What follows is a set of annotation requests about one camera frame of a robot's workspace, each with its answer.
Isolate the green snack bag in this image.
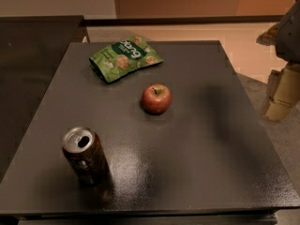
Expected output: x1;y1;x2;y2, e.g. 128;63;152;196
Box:
89;36;163;83

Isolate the brown soda can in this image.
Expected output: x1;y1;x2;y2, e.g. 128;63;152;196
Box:
62;127;109;186

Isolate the dark side table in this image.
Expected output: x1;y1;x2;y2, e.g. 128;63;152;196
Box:
0;15;87;181

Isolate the red apple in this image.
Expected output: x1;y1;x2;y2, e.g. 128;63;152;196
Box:
142;83;172;115

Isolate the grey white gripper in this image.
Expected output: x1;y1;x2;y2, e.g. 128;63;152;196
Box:
256;0;300;121

